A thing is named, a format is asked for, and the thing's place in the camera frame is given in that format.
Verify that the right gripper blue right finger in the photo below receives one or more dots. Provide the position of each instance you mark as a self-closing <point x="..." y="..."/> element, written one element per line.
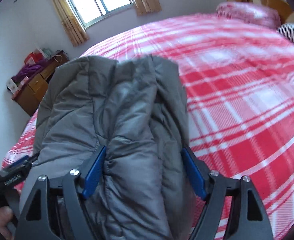
<point x="247" y="219"/>

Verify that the purple clothes on desk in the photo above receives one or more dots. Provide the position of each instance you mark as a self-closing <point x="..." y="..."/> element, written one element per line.
<point x="27" y="71"/>

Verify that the left yellow curtain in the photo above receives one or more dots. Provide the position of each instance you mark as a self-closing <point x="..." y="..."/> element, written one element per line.
<point x="71" y="25"/>

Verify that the white box on desk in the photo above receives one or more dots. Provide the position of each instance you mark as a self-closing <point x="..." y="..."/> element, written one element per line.
<point x="11" y="86"/>

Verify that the wooden desk with drawers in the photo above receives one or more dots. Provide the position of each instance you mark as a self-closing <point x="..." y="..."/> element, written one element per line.
<point x="33" y="88"/>

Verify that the person's left hand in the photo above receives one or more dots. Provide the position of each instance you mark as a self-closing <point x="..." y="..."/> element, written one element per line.
<point x="6" y="215"/>

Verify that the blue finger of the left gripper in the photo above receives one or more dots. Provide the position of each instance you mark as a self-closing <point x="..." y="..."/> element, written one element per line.
<point x="18" y="162"/>

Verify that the red plaid bed sheet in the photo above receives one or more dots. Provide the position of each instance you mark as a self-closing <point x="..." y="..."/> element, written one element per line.
<point x="239" y="83"/>

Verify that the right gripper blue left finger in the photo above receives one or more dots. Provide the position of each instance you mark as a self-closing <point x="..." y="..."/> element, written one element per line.
<point x="40" y="218"/>

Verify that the red box on desk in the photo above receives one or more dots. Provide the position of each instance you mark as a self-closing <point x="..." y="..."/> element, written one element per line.
<point x="33" y="58"/>

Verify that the grey puffer jacket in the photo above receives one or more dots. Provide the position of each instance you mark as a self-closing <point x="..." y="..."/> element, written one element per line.
<point x="137" y="109"/>

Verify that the pink folded blanket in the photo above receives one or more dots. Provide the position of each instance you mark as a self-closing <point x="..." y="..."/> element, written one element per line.
<point x="250" y="13"/>

